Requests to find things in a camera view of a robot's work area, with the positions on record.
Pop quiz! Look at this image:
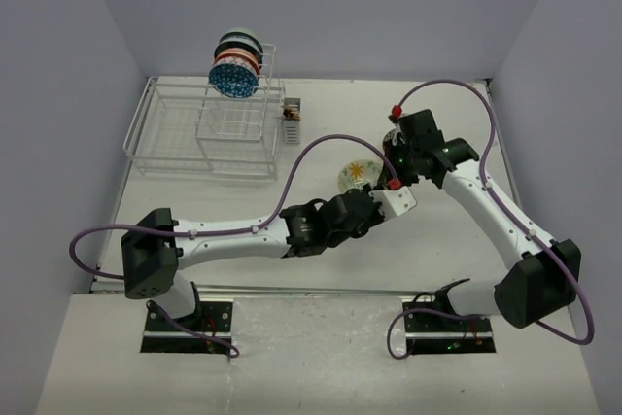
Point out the pink leaf patterned bowl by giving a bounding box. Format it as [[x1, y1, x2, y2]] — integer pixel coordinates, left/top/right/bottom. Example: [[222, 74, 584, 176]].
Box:
[[382, 127, 404, 158]]

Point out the yellow star patterned bowl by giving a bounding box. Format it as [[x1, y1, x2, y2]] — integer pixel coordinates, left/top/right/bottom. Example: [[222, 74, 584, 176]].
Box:
[[337, 159, 383, 193]]

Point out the dark teal white bowl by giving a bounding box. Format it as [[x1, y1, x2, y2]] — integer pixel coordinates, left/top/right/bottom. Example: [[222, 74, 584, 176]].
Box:
[[208, 63, 259, 99]]

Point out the salmon pink patterned bowl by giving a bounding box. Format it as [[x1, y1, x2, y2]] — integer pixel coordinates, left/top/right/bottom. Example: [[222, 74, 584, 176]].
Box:
[[214, 48, 261, 73]]

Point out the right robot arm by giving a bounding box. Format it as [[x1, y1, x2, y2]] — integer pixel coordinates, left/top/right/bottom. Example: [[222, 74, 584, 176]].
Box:
[[383, 110, 581, 330]]

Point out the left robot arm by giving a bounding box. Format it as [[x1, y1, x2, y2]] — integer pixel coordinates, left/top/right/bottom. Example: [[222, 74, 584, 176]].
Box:
[[121, 190, 388, 330]]

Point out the grey cutlery holder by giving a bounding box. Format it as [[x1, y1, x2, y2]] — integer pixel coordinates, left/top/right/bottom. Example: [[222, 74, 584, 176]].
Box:
[[282, 97, 301, 145]]

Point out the brown cutlery bundle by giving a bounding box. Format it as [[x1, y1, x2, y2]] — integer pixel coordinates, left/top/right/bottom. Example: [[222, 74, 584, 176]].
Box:
[[281, 105, 301, 121]]

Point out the black rimmed bowl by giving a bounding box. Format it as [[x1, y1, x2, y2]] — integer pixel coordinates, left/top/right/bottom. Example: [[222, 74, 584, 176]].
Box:
[[214, 34, 263, 64]]

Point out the pale green bowl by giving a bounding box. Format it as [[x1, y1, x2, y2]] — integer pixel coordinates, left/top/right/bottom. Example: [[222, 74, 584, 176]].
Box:
[[222, 27, 259, 39]]

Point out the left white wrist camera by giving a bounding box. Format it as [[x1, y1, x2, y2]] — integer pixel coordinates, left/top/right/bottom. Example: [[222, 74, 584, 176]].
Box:
[[369, 187, 418, 221]]

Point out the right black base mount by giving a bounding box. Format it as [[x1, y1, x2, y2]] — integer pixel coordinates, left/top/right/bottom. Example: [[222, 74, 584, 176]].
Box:
[[403, 313, 497, 356]]

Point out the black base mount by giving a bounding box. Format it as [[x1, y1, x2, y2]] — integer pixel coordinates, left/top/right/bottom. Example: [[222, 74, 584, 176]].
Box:
[[140, 300, 233, 357], [403, 313, 497, 356]]

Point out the white wire dish rack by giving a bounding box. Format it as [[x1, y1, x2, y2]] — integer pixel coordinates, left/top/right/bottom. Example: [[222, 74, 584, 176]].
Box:
[[123, 44, 285, 181]]

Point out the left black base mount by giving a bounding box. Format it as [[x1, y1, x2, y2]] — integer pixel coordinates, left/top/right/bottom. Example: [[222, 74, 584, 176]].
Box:
[[140, 300, 233, 357]]

